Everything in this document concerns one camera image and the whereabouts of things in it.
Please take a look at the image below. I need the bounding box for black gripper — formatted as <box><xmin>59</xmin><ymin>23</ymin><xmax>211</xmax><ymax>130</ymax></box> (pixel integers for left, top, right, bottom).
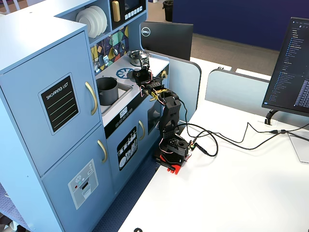
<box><xmin>132</xmin><ymin>58</ymin><xmax>155</xmax><ymax>87</ymax></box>

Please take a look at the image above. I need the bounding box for silver pot with lid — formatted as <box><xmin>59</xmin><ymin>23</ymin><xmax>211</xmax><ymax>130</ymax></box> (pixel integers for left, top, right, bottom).
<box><xmin>127</xmin><ymin>50</ymin><xmax>150</xmax><ymax>60</ymax></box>

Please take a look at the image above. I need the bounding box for shiny steel pot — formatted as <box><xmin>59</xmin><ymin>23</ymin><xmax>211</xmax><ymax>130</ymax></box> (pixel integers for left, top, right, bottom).
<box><xmin>129</xmin><ymin>57</ymin><xmax>148</xmax><ymax>67</ymax></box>

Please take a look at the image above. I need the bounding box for toy kitchen sink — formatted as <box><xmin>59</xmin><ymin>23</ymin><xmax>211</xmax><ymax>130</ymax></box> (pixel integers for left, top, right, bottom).
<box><xmin>96</xmin><ymin>81</ymin><xmax>134</xmax><ymax>114</ymax></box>

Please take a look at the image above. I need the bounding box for black Dell monitor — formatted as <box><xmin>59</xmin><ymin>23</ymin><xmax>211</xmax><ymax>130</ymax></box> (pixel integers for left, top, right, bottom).
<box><xmin>140</xmin><ymin>21</ymin><xmax>194</xmax><ymax>61</ymax></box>

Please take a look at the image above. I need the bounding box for blue-gray desk partition panel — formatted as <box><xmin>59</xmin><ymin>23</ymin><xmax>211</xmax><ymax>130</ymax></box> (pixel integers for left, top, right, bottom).
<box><xmin>204</xmin><ymin>68</ymin><xmax>309</xmax><ymax>129</ymax></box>
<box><xmin>148</xmin><ymin>52</ymin><xmax>202</xmax><ymax>129</ymax></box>

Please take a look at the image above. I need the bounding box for colourful geometric backsplash panel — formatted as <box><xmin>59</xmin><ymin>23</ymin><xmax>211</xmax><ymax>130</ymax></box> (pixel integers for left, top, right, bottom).
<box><xmin>90</xmin><ymin>26</ymin><xmax>130</xmax><ymax>73</ymax></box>

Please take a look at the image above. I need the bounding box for dark gray pot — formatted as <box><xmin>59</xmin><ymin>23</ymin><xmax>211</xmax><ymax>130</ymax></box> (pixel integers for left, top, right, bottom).
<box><xmin>96</xmin><ymin>76</ymin><xmax>119</xmax><ymax>106</ymax></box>

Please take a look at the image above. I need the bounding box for black trash bin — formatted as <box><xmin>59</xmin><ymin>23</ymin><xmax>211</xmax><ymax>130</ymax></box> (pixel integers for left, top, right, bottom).
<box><xmin>162</xmin><ymin>0</ymin><xmax>174</xmax><ymax>22</ymax></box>

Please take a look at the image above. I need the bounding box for white plate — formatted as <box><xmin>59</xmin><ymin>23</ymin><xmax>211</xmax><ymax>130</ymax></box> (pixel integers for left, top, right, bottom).
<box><xmin>83</xmin><ymin>7</ymin><xmax>102</xmax><ymax>37</ymax></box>
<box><xmin>75</xmin><ymin>9</ymin><xmax>94</xmax><ymax>39</ymax></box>
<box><xmin>89</xmin><ymin>5</ymin><xmax>108</xmax><ymax>34</ymax></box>

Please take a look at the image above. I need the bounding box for toy microwave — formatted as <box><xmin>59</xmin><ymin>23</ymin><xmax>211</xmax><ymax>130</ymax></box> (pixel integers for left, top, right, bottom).
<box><xmin>110</xmin><ymin>0</ymin><xmax>148</xmax><ymax>31</ymax></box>

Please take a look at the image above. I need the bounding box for black shopping list sticker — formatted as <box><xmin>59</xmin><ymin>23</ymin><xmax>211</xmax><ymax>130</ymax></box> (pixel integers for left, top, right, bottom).
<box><xmin>38</xmin><ymin>72</ymin><xmax>81</xmax><ymax>136</ymax></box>

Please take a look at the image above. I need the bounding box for red table clamp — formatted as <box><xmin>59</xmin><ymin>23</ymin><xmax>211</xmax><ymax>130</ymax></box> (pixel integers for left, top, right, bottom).
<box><xmin>154</xmin><ymin>154</ymin><xmax>184</xmax><ymax>175</ymax></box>

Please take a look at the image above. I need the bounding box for blue dishwasher door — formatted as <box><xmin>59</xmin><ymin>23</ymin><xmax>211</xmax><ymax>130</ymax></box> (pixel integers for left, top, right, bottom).
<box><xmin>106</xmin><ymin>113</ymin><xmax>148</xmax><ymax>194</ymax></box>

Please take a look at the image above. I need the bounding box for blue fridge door ice dispenser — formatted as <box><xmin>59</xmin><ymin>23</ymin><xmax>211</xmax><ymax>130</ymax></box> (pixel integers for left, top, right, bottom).
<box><xmin>41</xmin><ymin>123</ymin><xmax>116</xmax><ymax>232</ymax></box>

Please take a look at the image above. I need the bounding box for blue fridge door shopping list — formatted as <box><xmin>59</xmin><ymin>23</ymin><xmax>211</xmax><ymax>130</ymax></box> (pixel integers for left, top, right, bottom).
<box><xmin>0</xmin><ymin>30</ymin><xmax>103</xmax><ymax>178</ymax></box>

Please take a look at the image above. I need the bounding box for blue toy kitchen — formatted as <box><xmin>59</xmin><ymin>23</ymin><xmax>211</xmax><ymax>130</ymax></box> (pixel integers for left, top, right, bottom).
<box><xmin>0</xmin><ymin>0</ymin><xmax>171</xmax><ymax>232</ymax></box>

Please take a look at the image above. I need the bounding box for gray ice dispenser sticker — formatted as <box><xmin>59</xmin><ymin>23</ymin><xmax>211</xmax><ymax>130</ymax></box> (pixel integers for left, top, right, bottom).
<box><xmin>67</xmin><ymin>159</ymin><xmax>99</xmax><ymax>210</ymax></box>

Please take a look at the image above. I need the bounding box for monitor showing code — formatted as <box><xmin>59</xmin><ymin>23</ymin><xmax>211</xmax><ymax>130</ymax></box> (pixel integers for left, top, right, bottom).
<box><xmin>262</xmin><ymin>16</ymin><xmax>309</xmax><ymax>118</ymax></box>

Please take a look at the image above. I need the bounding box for clear plastic sheet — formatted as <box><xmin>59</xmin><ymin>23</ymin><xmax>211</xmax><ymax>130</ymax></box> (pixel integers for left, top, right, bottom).
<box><xmin>288</xmin><ymin>133</ymin><xmax>309</xmax><ymax>164</ymax></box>

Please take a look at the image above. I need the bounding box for long gold fridge handle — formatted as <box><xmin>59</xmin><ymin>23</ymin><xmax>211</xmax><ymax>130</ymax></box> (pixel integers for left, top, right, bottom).
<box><xmin>84</xmin><ymin>81</ymin><xmax>98</xmax><ymax>116</ymax></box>

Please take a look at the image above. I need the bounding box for black looped cable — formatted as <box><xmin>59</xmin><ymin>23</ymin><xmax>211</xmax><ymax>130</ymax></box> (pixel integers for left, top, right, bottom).
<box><xmin>178</xmin><ymin>99</ymin><xmax>219</xmax><ymax>158</ymax></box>

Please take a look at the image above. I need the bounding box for gold microwave handle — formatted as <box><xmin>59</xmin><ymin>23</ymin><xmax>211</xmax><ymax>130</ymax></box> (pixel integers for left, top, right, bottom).
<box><xmin>111</xmin><ymin>0</ymin><xmax>121</xmax><ymax>23</ymax></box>

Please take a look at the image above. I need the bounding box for short gold fridge handle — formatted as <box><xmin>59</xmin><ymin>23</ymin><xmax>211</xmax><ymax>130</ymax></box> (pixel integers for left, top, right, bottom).
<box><xmin>97</xmin><ymin>139</ymin><xmax>108</xmax><ymax>164</ymax></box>

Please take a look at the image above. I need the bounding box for black cable with connector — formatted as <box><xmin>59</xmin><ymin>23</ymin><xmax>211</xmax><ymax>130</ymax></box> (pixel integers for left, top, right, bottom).
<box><xmin>177</xmin><ymin>122</ymin><xmax>309</xmax><ymax>145</ymax></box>

